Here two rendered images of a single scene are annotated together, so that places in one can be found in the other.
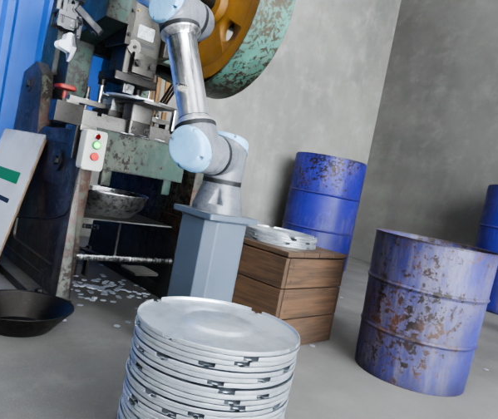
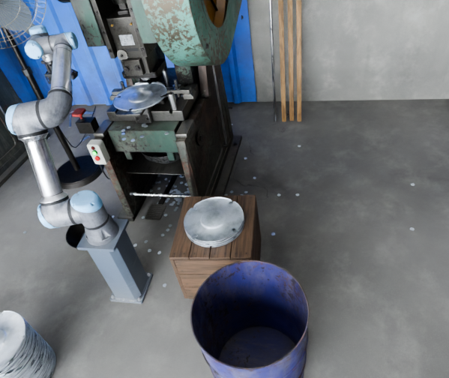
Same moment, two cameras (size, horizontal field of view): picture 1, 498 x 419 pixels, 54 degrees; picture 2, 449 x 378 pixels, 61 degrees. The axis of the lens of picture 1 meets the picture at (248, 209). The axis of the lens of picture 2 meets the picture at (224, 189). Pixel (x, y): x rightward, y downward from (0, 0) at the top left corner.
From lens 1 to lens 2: 2.22 m
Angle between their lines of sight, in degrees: 67
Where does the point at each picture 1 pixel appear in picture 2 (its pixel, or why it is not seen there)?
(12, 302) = not seen: hidden behind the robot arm
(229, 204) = (91, 239)
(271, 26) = (175, 31)
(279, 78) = not seen: outside the picture
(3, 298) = not seen: hidden behind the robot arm
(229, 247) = (103, 259)
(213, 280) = (103, 271)
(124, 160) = (133, 145)
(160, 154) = (155, 137)
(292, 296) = (190, 277)
